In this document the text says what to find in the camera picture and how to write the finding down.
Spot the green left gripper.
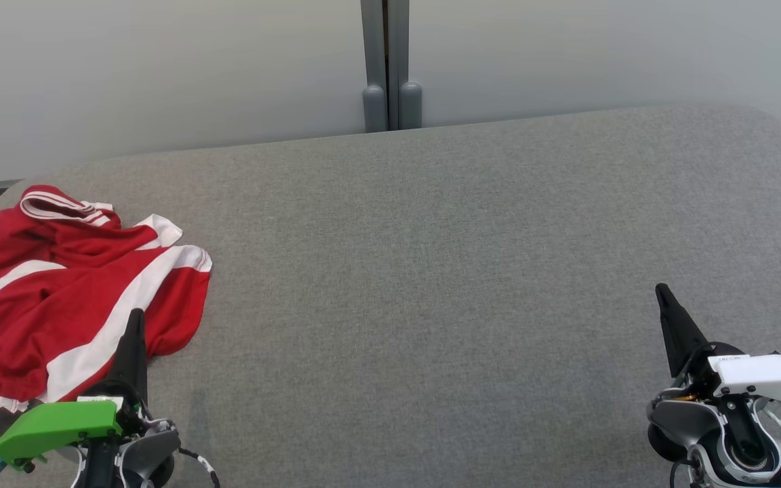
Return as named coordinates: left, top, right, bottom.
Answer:
left=0, top=308, right=149, bottom=470

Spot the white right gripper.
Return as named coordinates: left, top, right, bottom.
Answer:
left=655, top=283, right=781, bottom=407

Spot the red garment wide white stripe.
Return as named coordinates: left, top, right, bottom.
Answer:
left=0, top=244, right=214, bottom=449

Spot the twisted black left arm cable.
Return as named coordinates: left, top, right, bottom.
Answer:
left=177, top=446, right=222, bottom=488

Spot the grey partition post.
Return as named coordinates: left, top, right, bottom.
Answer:
left=361, top=0, right=388, bottom=133
left=388, top=0, right=424, bottom=129

